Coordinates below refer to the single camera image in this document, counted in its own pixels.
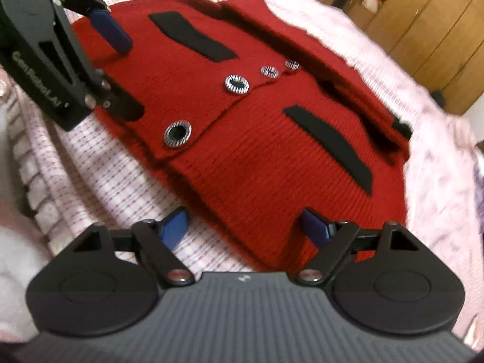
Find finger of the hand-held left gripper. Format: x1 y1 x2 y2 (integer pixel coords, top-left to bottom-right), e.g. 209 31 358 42
53 2 145 122
57 0 134 54

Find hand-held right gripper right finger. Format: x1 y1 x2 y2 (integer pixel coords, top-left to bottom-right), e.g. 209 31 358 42
295 207 420 286

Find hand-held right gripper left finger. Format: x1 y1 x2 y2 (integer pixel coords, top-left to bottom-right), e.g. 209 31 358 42
72 207 195 286

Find red knit sweater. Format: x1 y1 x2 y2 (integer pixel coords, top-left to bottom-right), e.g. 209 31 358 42
72 0 414 273

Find pink checked bedsheet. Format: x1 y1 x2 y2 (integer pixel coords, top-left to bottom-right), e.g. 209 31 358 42
0 0 484 348

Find white pillow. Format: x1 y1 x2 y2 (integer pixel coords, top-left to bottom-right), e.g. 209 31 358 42
0 197 50 296

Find wooden wardrobe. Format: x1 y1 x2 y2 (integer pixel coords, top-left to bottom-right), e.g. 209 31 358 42
293 0 484 116

